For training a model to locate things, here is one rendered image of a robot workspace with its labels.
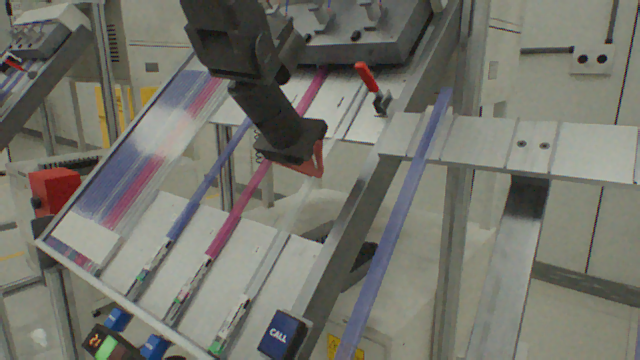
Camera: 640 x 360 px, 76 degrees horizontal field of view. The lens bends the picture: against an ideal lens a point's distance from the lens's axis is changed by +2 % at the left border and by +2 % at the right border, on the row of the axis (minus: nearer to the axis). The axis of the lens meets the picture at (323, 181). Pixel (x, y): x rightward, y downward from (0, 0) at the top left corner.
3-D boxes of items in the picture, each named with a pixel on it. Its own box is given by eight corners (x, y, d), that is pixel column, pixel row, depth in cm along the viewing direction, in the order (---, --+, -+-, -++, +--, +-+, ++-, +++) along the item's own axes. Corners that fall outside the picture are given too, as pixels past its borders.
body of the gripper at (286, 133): (279, 122, 63) (253, 87, 57) (331, 128, 57) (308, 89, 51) (257, 155, 60) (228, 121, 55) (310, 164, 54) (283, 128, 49)
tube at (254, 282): (221, 355, 53) (215, 353, 53) (214, 351, 54) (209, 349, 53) (375, 76, 71) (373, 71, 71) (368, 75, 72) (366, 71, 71)
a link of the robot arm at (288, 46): (185, 38, 45) (252, 46, 42) (233, -25, 50) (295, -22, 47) (228, 112, 55) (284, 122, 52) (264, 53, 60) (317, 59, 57)
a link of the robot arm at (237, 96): (214, 90, 49) (249, 88, 46) (239, 51, 52) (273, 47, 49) (246, 128, 54) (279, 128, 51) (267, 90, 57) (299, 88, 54)
